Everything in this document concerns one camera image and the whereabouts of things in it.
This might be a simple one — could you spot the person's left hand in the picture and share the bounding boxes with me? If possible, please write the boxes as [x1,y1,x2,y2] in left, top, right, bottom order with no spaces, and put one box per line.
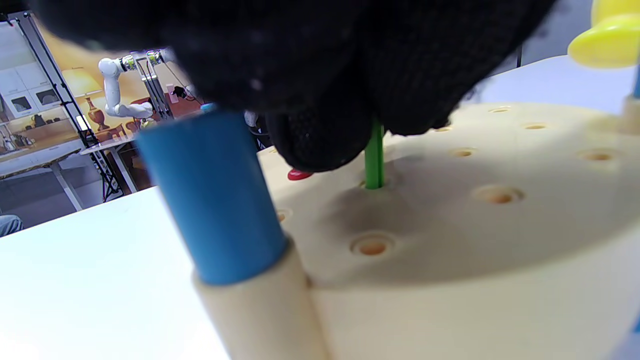
[30,0,556,173]

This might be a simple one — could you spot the green toy nail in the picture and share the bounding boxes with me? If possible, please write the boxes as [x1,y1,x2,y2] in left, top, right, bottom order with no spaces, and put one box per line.
[364,120,386,190]

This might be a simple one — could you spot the yellow round tap bench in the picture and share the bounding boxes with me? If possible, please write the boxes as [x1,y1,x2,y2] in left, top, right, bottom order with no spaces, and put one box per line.
[134,65,640,360]

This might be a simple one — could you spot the yellow toy hammer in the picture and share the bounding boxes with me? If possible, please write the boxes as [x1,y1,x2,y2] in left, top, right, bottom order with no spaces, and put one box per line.
[567,0,640,69]

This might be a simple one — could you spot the kitchen scene backdrop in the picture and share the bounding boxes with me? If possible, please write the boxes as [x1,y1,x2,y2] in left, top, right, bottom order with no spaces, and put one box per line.
[0,22,201,151]

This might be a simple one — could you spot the black truss stand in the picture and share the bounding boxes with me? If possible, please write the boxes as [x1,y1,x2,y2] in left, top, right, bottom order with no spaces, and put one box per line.
[7,12,121,201]

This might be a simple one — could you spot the marble top background table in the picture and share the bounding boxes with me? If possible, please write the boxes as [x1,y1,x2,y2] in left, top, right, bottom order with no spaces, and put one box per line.
[0,147,87,212]

